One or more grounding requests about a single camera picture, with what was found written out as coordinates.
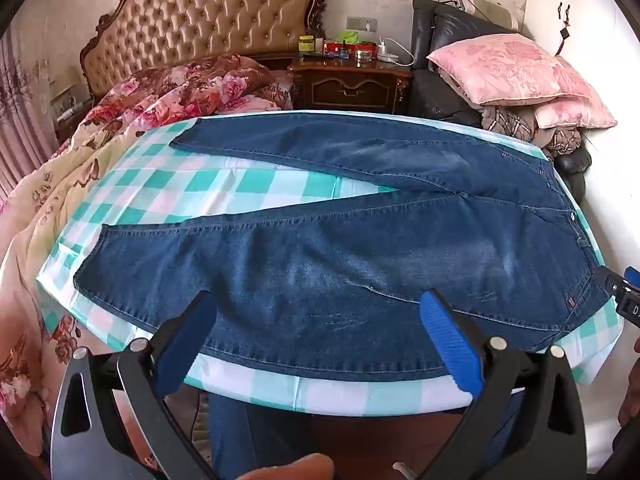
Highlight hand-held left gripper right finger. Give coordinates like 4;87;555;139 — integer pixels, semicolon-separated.
419;289;587;480

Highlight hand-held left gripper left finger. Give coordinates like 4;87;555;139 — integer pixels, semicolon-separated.
50;289;221;480

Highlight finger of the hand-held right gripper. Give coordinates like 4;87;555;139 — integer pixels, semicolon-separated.
592;265;628;306

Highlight blue denim pants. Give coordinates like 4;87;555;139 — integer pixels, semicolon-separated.
72;112;618;383

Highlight person's right hand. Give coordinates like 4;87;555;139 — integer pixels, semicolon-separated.
618;336;640;428

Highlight person's left hand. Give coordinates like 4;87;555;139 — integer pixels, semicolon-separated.
239;452;336;480

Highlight green white checkered cloth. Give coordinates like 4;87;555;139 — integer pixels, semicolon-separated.
36;109;626;417

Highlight small pink pillow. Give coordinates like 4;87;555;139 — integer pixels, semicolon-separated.
534;96;617;131

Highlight brown patterned folded blanket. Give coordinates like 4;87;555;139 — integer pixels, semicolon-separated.
480;105;583;158

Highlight large pink pillow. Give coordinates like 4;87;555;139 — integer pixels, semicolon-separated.
426;33;598;107

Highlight dark wooden nightstand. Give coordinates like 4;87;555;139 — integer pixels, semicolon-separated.
50;67;97;143
287;52;415;116

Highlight red floral pillow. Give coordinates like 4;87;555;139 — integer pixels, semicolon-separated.
82;52;296;133

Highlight black leather armchair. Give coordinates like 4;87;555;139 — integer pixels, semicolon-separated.
410;0;593;201

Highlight pink curtain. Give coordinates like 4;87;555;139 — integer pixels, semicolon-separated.
0;25;61;201

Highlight beige seat cushion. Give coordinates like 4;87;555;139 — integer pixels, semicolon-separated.
467;0;520;28

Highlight white power strip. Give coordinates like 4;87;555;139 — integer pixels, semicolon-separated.
376;37;415;67

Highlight red box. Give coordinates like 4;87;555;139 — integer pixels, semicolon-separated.
322;41;377;57

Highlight green plastic bag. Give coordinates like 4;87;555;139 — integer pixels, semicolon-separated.
336;29;377;46

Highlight tufted tan bed headboard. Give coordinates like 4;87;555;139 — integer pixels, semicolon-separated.
79;0;331;101

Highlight black hanging strap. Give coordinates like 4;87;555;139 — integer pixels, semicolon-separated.
556;2;575;57

